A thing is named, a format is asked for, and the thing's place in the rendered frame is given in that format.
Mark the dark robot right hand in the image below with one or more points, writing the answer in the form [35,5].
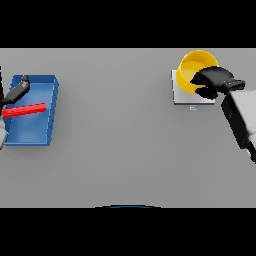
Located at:
[213,80]

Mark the dark robot left hand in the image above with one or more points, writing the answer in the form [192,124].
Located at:
[16,91]

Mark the red beaker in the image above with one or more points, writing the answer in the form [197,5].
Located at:
[24,110]

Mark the yellow bowl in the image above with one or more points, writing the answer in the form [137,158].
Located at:
[191,68]

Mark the light grey robot left arm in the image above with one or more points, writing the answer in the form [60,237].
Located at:
[1,133]

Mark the pale square measuring scale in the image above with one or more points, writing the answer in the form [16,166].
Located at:
[186,97]

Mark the blue tray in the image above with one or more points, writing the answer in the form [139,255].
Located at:
[31,123]

